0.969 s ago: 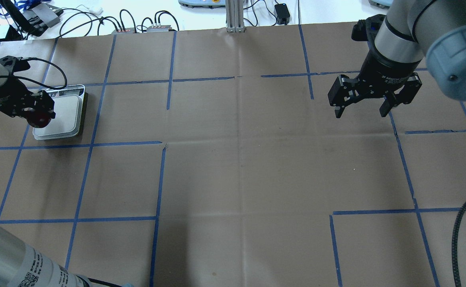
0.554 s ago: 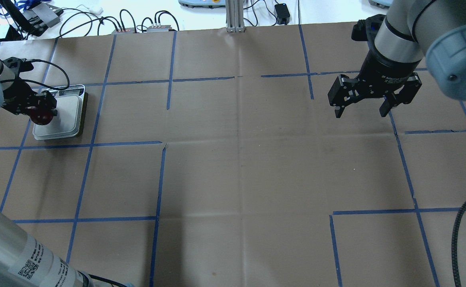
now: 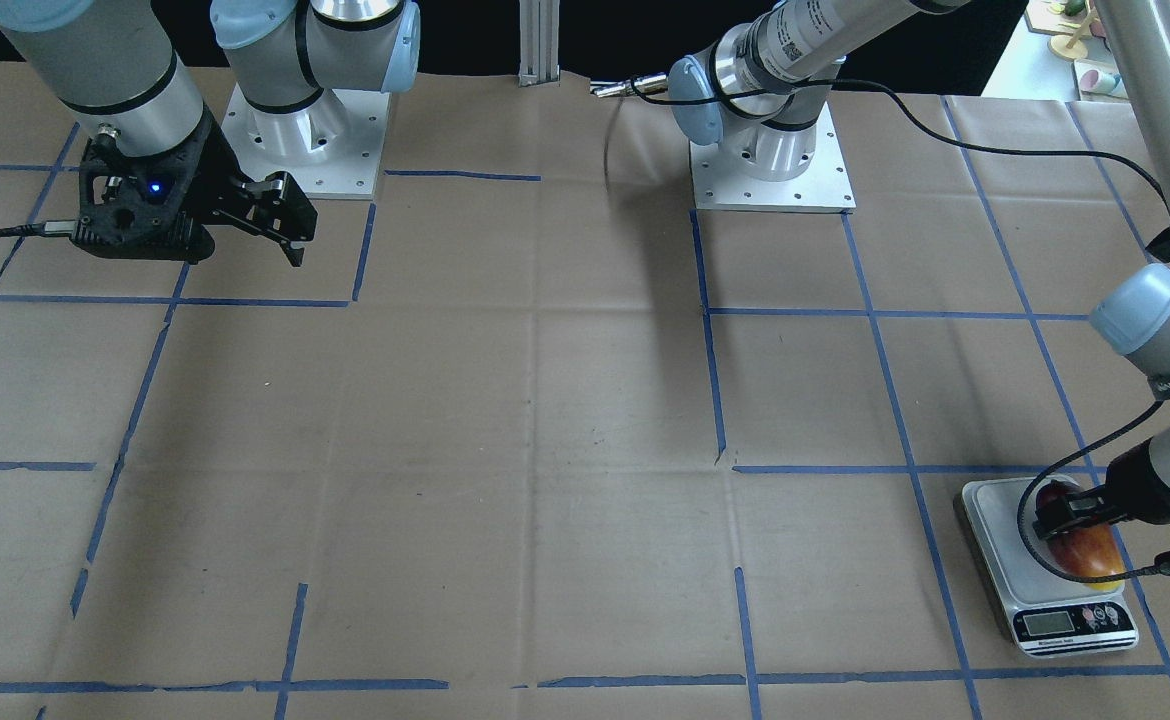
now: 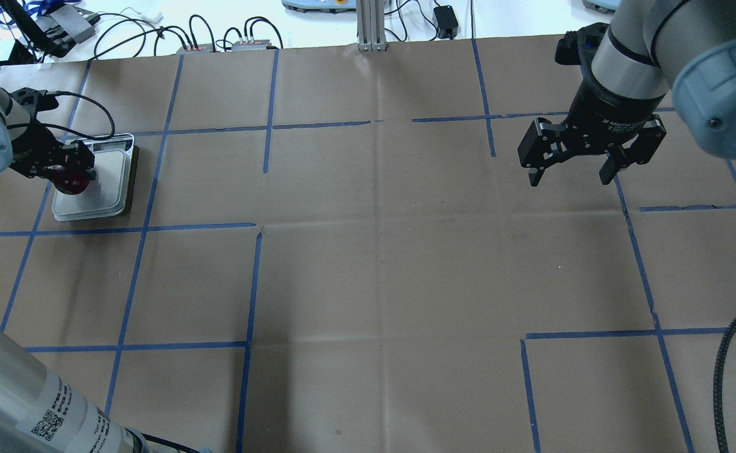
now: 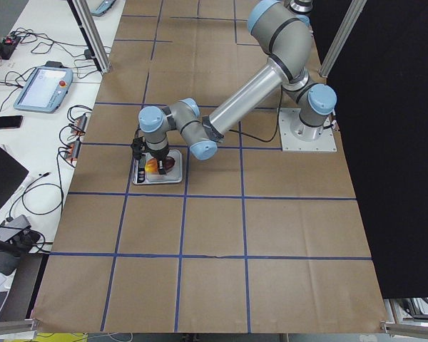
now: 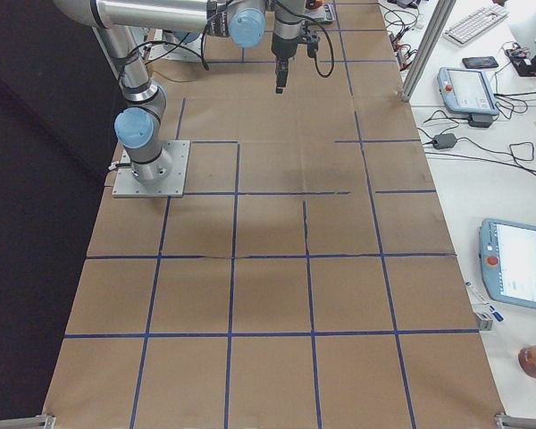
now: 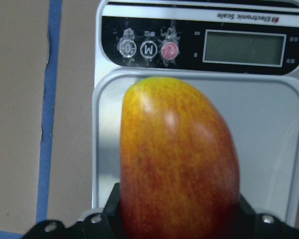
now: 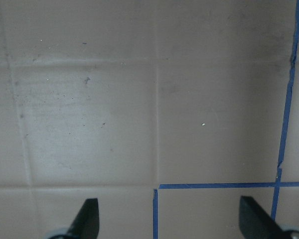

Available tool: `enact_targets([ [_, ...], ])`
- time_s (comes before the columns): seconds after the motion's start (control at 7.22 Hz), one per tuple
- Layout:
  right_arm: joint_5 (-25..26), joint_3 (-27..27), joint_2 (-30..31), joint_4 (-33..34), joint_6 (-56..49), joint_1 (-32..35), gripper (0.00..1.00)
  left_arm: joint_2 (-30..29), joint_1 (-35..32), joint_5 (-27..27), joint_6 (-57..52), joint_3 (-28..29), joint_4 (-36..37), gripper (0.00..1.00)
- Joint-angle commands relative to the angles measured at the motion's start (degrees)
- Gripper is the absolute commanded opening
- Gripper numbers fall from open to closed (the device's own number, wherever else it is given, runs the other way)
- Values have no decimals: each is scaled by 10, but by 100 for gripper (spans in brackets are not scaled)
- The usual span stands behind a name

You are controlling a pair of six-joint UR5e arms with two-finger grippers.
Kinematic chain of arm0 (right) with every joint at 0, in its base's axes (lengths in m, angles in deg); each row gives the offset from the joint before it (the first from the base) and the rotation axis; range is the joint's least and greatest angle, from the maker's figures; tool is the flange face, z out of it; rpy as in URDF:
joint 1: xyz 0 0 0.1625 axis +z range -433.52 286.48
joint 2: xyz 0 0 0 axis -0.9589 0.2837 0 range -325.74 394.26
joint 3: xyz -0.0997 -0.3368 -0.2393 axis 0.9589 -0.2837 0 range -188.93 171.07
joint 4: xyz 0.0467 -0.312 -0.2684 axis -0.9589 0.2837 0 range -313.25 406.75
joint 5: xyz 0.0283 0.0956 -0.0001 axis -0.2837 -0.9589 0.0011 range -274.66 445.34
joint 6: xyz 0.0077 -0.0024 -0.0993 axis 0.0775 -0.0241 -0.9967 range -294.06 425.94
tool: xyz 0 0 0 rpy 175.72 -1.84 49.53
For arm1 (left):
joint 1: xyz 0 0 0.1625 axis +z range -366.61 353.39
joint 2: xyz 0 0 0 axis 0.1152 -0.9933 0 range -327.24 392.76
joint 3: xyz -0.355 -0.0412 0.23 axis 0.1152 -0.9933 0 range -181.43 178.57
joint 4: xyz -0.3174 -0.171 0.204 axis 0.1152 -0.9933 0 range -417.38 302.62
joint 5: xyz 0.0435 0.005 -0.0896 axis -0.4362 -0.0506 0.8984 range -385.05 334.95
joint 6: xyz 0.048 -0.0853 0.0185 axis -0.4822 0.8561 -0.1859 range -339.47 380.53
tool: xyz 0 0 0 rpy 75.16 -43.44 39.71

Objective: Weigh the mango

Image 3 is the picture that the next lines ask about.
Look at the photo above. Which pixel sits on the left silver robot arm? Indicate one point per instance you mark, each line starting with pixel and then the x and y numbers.
pixel 747 78

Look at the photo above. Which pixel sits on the red yellow mango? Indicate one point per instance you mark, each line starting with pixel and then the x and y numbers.
pixel 1086 552

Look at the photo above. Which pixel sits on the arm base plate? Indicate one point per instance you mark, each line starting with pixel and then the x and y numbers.
pixel 332 149
pixel 766 169

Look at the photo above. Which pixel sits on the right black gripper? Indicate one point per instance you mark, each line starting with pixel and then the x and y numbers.
pixel 211 173

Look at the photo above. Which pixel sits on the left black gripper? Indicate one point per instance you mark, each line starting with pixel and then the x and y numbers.
pixel 1132 484

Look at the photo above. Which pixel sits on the aluminium frame post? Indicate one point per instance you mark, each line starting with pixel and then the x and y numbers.
pixel 539 22

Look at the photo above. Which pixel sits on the silver kitchen scale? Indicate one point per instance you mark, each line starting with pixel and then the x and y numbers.
pixel 1045 616

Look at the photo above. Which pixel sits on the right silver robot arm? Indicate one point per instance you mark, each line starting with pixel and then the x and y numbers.
pixel 112 63

